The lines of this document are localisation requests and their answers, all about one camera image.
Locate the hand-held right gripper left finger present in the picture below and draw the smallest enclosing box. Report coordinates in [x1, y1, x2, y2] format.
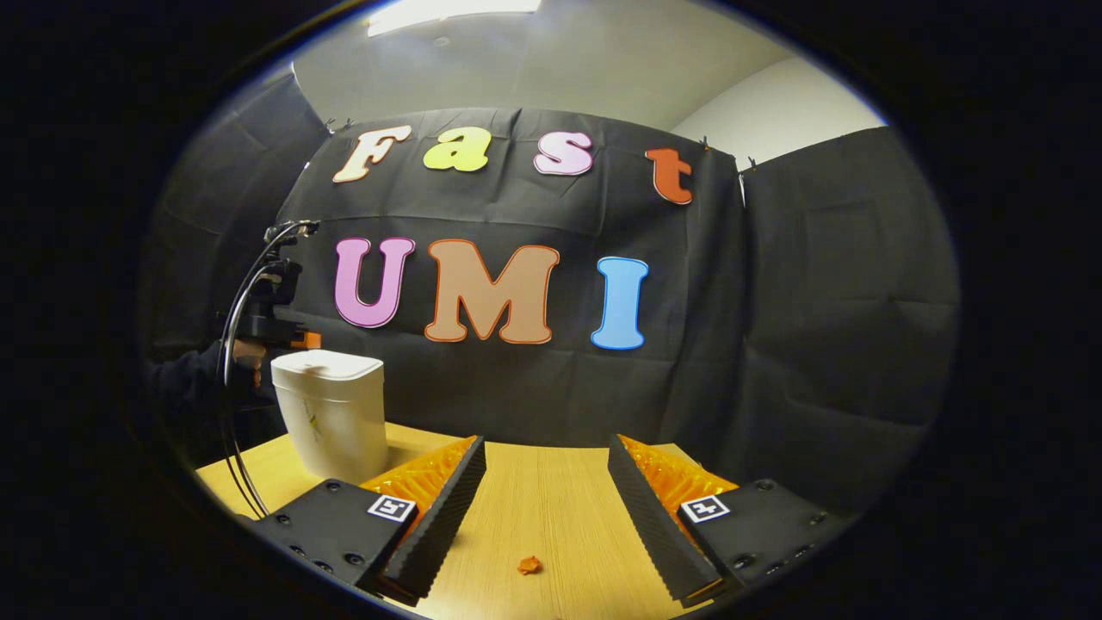
[250, 435, 488, 608]

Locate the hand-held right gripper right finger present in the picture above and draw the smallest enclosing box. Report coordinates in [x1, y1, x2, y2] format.
[607, 433, 855, 609]

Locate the white desktop garbage bin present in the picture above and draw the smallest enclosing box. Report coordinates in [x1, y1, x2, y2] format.
[270, 349, 389, 485]

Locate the wooden desktop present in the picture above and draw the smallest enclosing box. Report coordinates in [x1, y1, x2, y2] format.
[196, 422, 743, 620]

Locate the black backdrop cloth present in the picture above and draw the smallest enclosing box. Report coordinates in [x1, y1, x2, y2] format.
[142, 65, 961, 518]

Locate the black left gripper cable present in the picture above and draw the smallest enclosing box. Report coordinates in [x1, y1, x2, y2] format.
[217, 224, 298, 520]

